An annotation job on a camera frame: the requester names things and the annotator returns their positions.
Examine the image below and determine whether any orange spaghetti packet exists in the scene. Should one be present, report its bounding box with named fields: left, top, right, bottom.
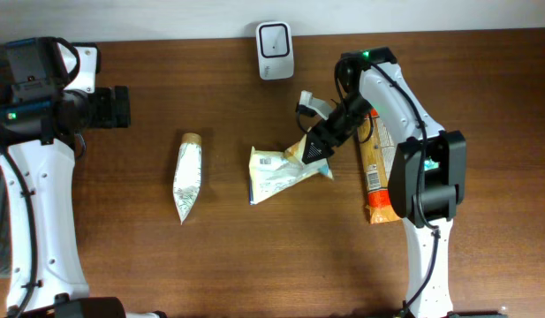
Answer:
left=357, top=110, right=400, bottom=224

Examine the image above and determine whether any small teal tissue pack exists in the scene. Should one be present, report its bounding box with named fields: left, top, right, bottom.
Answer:
left=424, top=159, right=440, bottom=171

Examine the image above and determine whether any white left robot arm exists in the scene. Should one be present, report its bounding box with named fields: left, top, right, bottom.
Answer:
left=0, top=37, right=131, bottom=317

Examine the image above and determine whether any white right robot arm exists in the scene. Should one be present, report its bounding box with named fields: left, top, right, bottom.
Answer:
left=298, top=47, right=466, bottom=317

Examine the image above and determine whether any white barcode scanner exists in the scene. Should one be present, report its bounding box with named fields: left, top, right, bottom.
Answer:
left=255, top=21, right=295, bottom=80

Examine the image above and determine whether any black right camera cable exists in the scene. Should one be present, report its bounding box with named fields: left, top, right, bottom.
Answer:
left=295, top=105, right=317, bottom=133

